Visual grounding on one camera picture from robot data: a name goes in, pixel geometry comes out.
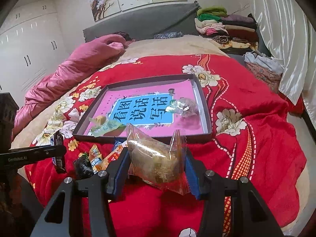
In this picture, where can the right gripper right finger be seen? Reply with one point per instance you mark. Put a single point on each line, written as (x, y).
(250, 215)

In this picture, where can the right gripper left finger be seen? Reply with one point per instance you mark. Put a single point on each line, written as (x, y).
(62, 215)

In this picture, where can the orange biscuit packet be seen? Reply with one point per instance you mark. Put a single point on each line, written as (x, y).
(113, 156)

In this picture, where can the black candy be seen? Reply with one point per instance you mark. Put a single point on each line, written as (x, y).
(82, 167)

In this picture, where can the yellow snack packet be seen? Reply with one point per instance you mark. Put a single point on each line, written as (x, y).
(95, 158)

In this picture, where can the clear brown cake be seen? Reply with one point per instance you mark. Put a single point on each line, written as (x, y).
(158, 164)

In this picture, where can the dark blue snack bar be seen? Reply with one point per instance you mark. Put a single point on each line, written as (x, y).
(117, 143)

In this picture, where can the Snickers chocolate bar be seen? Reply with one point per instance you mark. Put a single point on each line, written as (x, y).
(57, 141)

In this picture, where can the light green snack packet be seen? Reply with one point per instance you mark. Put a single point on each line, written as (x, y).
(102, 125)

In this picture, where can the clear small pastry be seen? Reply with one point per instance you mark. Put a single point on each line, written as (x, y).
(184, 107)

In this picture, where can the red floral blanket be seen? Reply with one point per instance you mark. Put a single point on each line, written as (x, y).
(250, 137)

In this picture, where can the pink book with blue title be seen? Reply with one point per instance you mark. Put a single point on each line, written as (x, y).
(144, 107)

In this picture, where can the white wardrobe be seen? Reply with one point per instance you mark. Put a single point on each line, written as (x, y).
(32, 47)

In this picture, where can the pink quilt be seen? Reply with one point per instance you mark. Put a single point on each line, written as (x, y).
(83, 62)

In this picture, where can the grey crumpled clothes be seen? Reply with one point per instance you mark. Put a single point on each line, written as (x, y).
(269, 63)

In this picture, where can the blue patterned cloth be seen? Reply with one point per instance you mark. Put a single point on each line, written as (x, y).
(170, 35)

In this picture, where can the stack of folded clothes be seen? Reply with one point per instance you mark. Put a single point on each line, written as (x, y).
(229, 32)

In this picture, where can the grey headboard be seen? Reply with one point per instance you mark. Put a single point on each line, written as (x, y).
(143, 24)

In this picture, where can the white satin curtain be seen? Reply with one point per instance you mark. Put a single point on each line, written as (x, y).
(290, 37)

